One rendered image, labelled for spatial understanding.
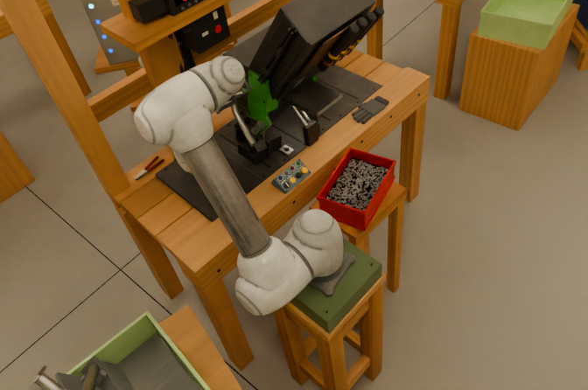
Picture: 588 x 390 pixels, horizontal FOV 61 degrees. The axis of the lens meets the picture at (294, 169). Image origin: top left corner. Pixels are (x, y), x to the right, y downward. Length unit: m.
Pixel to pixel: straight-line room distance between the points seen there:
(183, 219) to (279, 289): 0.72
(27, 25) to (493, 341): 2.39
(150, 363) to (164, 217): 0.61
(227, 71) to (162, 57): 0.85
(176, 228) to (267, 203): 0.38
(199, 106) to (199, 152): 0.12
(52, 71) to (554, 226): 2.66
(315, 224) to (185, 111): 0.54
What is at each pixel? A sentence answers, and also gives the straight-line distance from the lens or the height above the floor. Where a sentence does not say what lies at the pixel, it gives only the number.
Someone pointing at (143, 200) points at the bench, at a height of 0.88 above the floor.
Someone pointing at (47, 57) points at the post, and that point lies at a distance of 1.95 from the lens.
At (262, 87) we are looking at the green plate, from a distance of 2.07.
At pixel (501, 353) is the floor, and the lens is 2.75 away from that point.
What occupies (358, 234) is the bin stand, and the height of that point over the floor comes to 0.80.
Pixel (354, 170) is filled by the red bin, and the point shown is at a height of 0.87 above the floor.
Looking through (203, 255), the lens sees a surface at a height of 0.90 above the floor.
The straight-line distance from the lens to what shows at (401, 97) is 2.50.
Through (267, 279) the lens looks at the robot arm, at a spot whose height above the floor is 1.18.
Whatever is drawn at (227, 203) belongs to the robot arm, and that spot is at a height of 1.40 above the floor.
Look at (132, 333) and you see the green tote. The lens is 1.85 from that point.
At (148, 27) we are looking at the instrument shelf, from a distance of 2.01.
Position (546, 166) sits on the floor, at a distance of 3.57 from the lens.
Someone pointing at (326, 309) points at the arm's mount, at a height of 0.93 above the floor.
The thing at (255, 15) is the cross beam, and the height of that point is 1.25.
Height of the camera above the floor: 2.44
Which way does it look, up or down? 45 degrees down
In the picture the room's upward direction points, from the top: 9 degrees counter-clockwise
